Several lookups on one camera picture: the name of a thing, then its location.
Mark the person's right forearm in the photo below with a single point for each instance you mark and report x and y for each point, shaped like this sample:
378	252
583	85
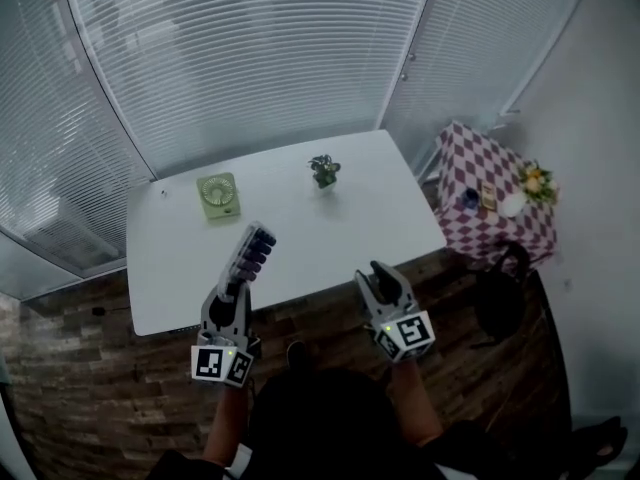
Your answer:
415	403

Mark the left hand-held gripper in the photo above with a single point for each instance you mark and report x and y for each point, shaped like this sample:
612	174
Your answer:
220	360

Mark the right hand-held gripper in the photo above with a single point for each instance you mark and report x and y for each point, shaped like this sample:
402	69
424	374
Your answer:
407	335

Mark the checkered cloth side table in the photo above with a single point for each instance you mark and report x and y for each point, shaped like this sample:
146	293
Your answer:
480	238

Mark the small potted plant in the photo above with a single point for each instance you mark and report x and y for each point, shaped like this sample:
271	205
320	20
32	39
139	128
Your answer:
324	170

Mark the yellow flower bouquet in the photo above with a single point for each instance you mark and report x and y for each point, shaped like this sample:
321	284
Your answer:
537	180

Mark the person's left forearm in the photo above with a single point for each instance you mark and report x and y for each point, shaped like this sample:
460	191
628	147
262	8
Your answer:
227	423

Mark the white dish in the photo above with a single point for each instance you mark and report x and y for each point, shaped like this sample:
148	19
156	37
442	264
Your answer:
514	204

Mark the yellow box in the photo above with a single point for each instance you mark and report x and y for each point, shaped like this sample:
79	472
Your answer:
489	195

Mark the small black device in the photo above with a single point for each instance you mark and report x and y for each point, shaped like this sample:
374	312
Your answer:
97	311

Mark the person's black shoe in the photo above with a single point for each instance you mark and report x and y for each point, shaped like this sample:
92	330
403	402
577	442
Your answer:
296	354

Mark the person's dark clothing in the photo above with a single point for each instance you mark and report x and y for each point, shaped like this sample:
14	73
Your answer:
330	428

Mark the green desk fan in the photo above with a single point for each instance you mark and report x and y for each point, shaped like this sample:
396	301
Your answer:
217	195

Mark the black chair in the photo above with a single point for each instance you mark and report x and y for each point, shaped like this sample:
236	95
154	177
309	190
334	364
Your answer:
500	298

